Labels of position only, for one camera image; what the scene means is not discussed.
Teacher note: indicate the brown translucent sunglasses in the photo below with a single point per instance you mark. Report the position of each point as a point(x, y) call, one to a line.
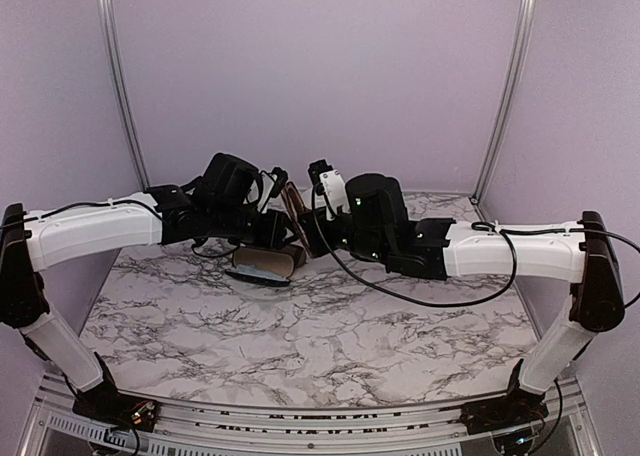
point(299, 215)

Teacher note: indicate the aluminium frame rail back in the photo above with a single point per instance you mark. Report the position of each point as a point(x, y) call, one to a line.
point(438, 192)

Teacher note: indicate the brown striped glasses case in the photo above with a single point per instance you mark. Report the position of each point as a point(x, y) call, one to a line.
point(297, 253)

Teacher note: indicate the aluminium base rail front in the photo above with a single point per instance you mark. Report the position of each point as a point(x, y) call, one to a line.
point(192, 428)

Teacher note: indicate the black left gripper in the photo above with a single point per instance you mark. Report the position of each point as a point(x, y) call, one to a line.
point(276, 231)

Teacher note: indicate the aluminium frame post right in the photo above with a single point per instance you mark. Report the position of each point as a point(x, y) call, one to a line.
point(515, 69)

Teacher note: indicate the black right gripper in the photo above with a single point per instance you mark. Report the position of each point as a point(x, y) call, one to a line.
point(312, 225)

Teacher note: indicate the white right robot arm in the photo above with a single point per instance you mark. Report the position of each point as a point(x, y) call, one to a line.
point(367, 217)

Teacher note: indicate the aluminium frame post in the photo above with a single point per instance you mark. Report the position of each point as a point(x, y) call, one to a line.
point(109, 28)
point(515, 69)

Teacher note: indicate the light blue cleaning cloth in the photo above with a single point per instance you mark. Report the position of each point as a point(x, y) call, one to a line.
point(252, 273)

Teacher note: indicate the black woven glasses case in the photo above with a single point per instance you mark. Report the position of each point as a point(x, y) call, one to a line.
point(267, 260)

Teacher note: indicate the aluminium frame post left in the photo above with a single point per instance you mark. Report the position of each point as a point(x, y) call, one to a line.
point(109, 28)

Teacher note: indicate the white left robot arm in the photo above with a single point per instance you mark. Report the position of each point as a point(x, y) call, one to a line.
point(53, 262)

